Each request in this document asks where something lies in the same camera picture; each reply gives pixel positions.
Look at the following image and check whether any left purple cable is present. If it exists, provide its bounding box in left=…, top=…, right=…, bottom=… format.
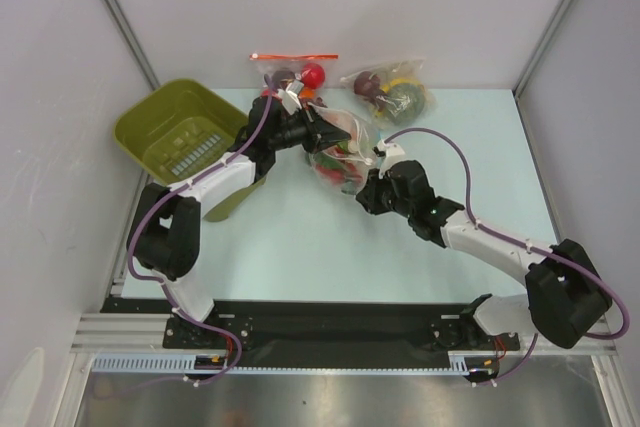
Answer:
left=126, top=74, right=276, bottom=391

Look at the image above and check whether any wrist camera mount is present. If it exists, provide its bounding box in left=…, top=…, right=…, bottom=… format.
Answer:
left=374, top=139, right=406, bottom=179
left=275, top=80, right=305, bottom=115

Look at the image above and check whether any red zip fruit bag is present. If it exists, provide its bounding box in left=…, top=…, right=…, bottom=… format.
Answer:
left=249, top=52, right=339, bottom=101

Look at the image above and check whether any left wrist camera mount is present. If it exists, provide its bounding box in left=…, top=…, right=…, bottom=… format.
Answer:
left=275, top=80, right=305, bottom=115

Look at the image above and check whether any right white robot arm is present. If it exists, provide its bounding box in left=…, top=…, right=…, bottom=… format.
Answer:
left=356, top=161, right=613, bottom=349

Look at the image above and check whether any olive green plastic basket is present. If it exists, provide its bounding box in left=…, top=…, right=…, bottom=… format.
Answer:
left=114, top=79, right=247, bottom=196

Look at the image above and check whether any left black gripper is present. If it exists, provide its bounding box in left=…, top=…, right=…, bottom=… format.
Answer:
left=269, top=102, right=350, bottom=155

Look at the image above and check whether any polka dot strawberry bag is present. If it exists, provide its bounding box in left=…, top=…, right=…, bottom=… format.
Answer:
left=307, top=107, right=381, bottom=196

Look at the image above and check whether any aluminium frame post left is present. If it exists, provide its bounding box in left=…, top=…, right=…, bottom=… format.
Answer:
left=101, top=0, right=161, bottom=91

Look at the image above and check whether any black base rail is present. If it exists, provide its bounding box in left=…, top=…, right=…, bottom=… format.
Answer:
left=101, top=297, right=520, bottom=366

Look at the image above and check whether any clear bag with melon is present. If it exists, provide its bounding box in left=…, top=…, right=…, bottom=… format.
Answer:
left=340, top=58, right=437, bottom=128

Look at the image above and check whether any white cable duct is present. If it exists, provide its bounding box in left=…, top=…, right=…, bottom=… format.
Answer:
left=91, top=353, right=498, bottom=376

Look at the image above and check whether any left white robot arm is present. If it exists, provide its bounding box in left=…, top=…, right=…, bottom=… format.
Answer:
left=127, top=93, right=354, bottom=347

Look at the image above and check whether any aluminium frame post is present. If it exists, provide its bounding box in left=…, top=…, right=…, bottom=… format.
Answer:
left=512, top=0, right=578, bottom=102
left=101, top=0, right=161, bottom=91

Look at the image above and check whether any aluminium frame post right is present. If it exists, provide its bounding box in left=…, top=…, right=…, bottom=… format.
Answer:
left=512, top=0, right=578, bottom=102

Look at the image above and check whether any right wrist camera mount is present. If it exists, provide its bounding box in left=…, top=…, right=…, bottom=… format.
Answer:
left=374, top=139, right=406, bottom=179

